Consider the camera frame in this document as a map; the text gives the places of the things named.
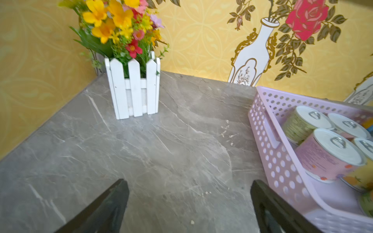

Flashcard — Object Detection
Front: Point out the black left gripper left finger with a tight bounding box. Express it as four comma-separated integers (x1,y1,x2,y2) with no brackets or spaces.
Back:
56,179,129,233

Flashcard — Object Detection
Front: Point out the blue mixed congee can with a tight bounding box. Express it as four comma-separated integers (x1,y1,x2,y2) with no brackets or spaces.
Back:
361,117,373,135

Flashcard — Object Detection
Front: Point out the artificial flowers white fence pot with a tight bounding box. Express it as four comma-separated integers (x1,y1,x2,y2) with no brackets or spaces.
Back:
58,1,169,119

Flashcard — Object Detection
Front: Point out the pink can with pull tab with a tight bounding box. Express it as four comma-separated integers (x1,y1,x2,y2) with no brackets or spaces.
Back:
294,129,366,183

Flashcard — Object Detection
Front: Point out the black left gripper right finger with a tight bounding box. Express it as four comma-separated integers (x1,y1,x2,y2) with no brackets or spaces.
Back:
250,180,321,233

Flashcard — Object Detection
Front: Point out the green label can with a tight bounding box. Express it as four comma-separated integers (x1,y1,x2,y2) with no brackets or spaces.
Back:
282,106,335,146

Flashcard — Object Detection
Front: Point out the yellow can white lid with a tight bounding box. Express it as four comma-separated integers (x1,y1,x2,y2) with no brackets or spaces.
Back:
358,190,373,217

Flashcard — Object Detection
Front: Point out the purple perforated plastic basket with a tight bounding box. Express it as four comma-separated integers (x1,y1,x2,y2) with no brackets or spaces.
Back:
248,86,373,233

